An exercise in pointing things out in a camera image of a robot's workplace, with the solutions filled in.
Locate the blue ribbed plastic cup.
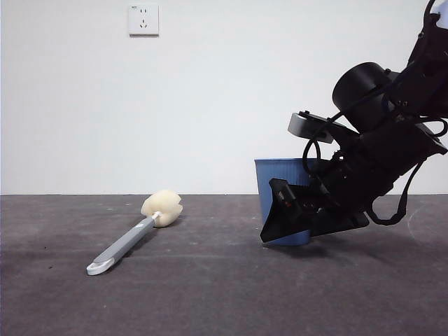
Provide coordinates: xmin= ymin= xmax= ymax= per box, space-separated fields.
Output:
xmin=254 ymin=157 xmax=318 ymax=248

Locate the grey-handled sponge cup brush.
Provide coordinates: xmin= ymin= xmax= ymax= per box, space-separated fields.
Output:
xmin=85 ymin=189 xmax=183 ymax=277

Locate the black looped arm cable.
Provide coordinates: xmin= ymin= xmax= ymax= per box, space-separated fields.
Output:
xmin=367 ymin=161 xmax=421 ymax=225

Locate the black camera cable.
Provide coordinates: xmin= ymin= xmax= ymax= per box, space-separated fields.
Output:
xmin=302 ymin=139 xmax=322 ymax=178

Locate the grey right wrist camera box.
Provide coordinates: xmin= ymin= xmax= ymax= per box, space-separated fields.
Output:
xmin=287 ymin=111 xmax=346 ymax=144

